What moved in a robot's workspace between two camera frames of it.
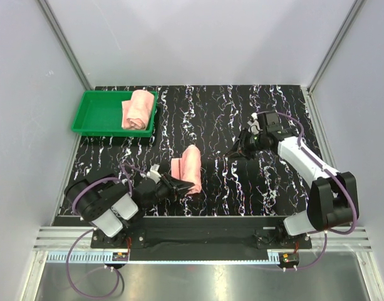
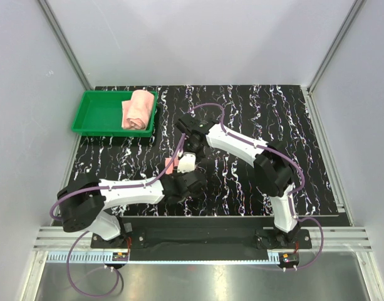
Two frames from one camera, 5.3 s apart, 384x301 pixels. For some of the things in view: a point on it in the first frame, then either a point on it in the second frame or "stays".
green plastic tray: (99, 115) stays
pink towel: (136, 113) stays
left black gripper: (178, 188) → (176, 175)
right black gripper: (243, 154) → (188, 138)
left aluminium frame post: (56, 30) stays
